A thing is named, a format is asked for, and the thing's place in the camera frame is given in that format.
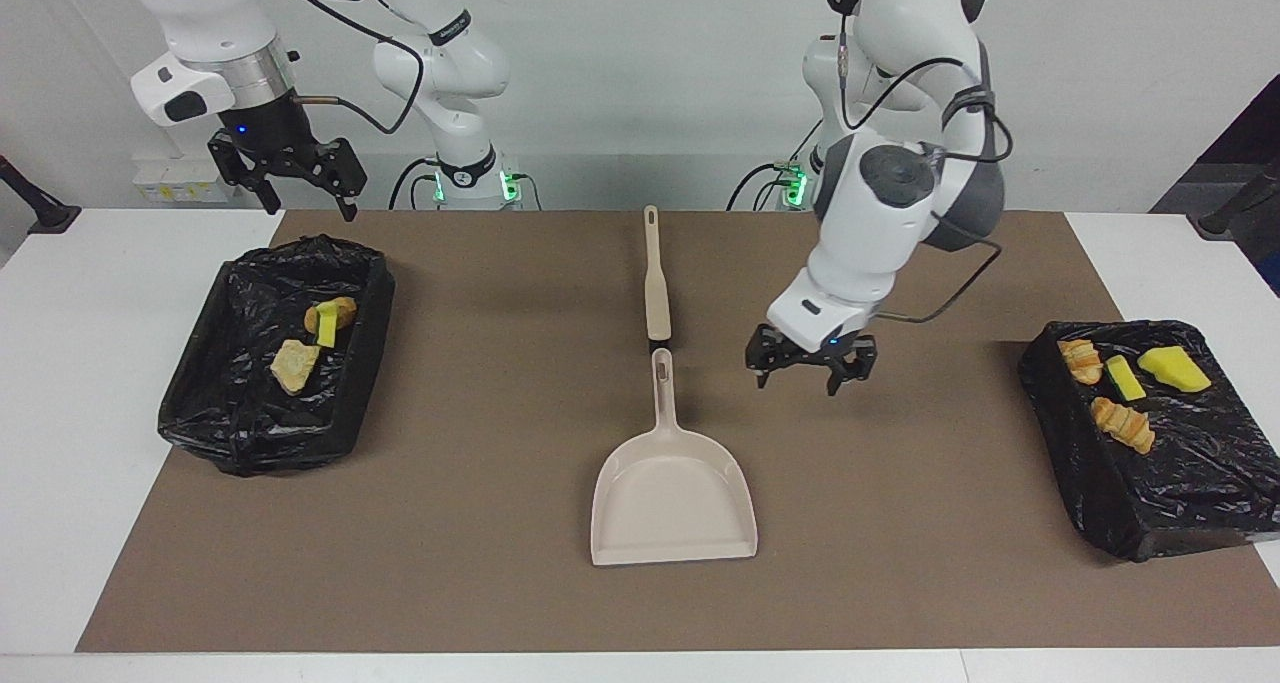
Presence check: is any orange striped bread piece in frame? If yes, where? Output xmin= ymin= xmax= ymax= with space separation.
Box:
xmin=270 ymin=338 xmax=323 ymax=396

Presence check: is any brown paper table mat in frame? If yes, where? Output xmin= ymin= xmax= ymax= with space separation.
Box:
xmin=75 ymin=209 xmax=1280 ymax=654

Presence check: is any black bag lined bin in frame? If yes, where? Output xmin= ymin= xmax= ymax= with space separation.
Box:
xmin=1018 ymin=319 xmax=1280 ymax=563
xmin=157 ymin=235 xmax=396 ymax=478

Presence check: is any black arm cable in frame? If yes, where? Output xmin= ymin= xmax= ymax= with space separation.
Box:
xmin=265 ymin=0 xmax=543 ymax=211
xmin=725 ymin=3 xmax=1015 ymax=326

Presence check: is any dark grey background furniture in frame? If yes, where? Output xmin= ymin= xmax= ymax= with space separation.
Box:
xmin=1150 ymin=71 xmax=1280 ymax=299

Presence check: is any beige piece with flap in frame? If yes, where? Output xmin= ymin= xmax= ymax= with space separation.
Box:
xmin=1090 ymin=396 xmax=1157 ymax=455

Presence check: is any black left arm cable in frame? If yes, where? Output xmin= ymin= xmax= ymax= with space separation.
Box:
xmin=725 ymin=3 xmax=1015 ymax=326

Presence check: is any beige rounded piece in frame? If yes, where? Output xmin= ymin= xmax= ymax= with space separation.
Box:
xmin=1058 ymin=339 xmax=1105 ymax=386

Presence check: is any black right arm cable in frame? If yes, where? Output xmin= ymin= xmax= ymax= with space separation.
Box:
xmin=265 ymin=0 xmax=543 ymax=211

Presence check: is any beige plastic dustpan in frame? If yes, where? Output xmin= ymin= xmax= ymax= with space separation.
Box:
xmin=590 ymin=348 xmax=759 ymax=567

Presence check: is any yellow sponge wedge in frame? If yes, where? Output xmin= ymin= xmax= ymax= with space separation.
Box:
xmin=1138 ymin=346 xmax=1213 ymax=395

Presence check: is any beige handled black bristle brush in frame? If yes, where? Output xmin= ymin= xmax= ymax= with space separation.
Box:
xmin=642 ymin=205 xmax=674 ymax=350

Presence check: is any white wall socket box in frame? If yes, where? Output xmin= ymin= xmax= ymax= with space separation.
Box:
xmin=133 ymin=156 xmax=241 ymax=204

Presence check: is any rectangular yellow sponge piece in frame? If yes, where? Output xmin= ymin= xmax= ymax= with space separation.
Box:
xmin=1104 ymin=355 xmax=1147 ymax=403

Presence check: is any brown oval bread roll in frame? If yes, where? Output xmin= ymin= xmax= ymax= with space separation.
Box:
xmin=303 ymin=296 xmax=358 ymax=334

